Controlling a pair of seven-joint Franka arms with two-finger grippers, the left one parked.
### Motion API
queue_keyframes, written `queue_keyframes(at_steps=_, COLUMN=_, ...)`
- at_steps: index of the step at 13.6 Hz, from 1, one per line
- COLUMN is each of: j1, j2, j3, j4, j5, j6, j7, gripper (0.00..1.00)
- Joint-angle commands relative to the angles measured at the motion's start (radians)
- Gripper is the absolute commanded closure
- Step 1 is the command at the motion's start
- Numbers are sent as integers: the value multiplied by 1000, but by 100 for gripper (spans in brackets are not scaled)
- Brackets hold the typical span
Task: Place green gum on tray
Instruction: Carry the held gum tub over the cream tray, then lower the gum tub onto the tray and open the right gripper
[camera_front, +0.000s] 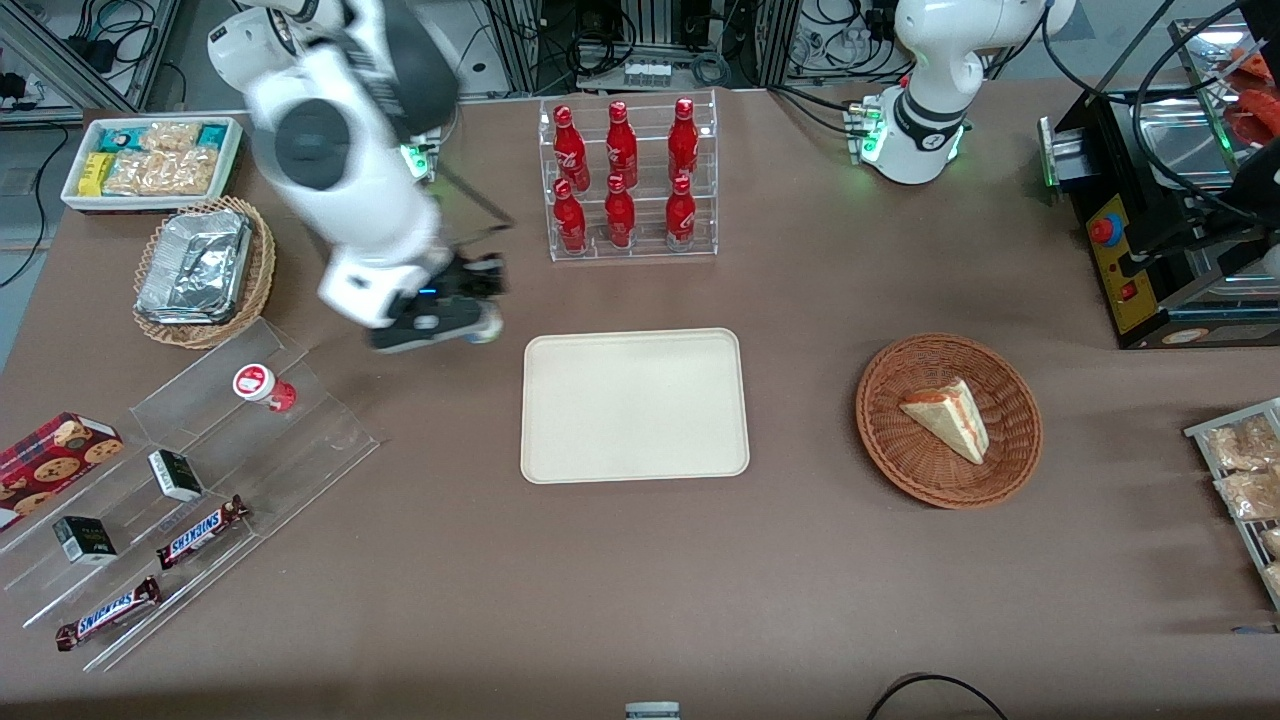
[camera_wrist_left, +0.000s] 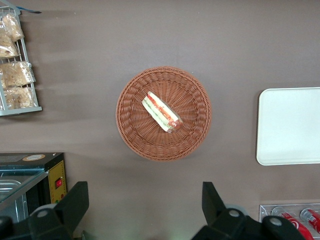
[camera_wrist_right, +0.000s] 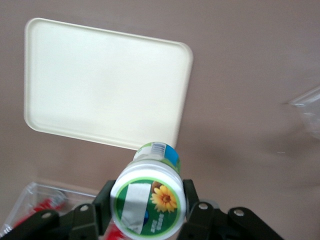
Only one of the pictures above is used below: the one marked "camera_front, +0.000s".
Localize red soda bottle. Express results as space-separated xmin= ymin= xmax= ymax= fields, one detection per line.
xmin=605 ymin=99 xmax=640 ymax=190
xmin=664 ymin=174 xmax=698 ymax=250
xmin=552 ymin=104 xmax=592 ymax=192
xmin=552 ymin=178 xmax=589 ymax=255
xmin=603 ymin=173 xmax=637 ymax=250
xmin=667 ymin=96 xmax=701 ymax=184

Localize cream plastic tray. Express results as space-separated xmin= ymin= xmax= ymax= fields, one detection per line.
xmin=520 ymin=327 xmax=751 ymax=486

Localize stacked foil trays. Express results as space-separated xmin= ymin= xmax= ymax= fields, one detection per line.
xmin=134 ymin=209 xmax=253 ymax=327

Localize red plaid cookie box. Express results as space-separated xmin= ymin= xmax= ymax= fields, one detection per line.
xmin=0 ymin=411 xmax=126 ymax=532

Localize large clear cracker bag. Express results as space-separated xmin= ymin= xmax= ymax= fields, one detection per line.
xmin=102 ymin=147 xmax=220 ymax=198

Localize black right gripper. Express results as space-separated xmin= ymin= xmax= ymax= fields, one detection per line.
xmin=418 ymin=255 xmax=508 ymax=327

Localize brown wicker basket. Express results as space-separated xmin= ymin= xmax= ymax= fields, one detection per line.
xmin=855 ymin=332 xmax=1045 ymax=511

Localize red lidded yogurt cup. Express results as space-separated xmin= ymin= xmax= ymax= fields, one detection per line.
xmin=232 ymin=363 xmax=298 ymax=414

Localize yellow snack packet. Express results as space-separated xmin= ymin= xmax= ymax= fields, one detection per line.
xmin=77 ymin=151 xmax=117 ymax=198

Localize clear bag of crackers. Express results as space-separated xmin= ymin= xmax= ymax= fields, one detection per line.
xmin=1214 ymin=467 xmax=1280 ymax=522
xmin=1204 ymin=414 xmax=1280 ymax=472

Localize black machine with yellow panel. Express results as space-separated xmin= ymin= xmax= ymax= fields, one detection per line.
xmin=1037 ymin=85 xmax=1280 ymax=351

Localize tan wicker basket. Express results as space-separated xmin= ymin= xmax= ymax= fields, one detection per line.
xmin=133 ymin=195 xmax=277 ymax=351

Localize white snack bin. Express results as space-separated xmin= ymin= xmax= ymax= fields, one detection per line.
xmin=60 ymin=115 xmax=246 ymax=214

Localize snickers bar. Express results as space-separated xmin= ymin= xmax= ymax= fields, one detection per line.
xmin=155 ymin=494 xmax=251 ymax=572
xmin=54 ymin=575 xmax=163 ymax=653

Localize small clear cracker bag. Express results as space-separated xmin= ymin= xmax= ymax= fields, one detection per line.
xmin=140 ymin=121 xmax=202 ymax=154

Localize small black box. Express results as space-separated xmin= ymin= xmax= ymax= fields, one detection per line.
xmin=147 ymin=449 xmax=205 ymax=503
xmin=51 ymin=515 xmax=119 ymax=567

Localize clear acrylic stepped display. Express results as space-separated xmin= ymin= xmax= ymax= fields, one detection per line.
xmin=0 ymin=317 xmax=382 ymax=674

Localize black looped cable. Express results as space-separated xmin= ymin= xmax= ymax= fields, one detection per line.
xmin=864 ymin=673 xmax=1012 ymax=720

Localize tray of packaged crackers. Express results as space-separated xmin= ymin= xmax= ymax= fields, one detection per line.
xmin=1183 ymin=397 xmax=1280 ymax=613

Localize steel tray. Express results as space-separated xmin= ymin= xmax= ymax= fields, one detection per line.
xmin=1128 ymin=93 xmax=1243 ymax=193

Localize clear acrylic bottle rack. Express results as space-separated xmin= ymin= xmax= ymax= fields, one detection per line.
xmin=537 ymin=89 xmax=720 ymax=264

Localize wrapped triangle sandwich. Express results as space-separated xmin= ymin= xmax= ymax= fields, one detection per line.
xmin=897 ymin=376 xmax=992 ymax=467

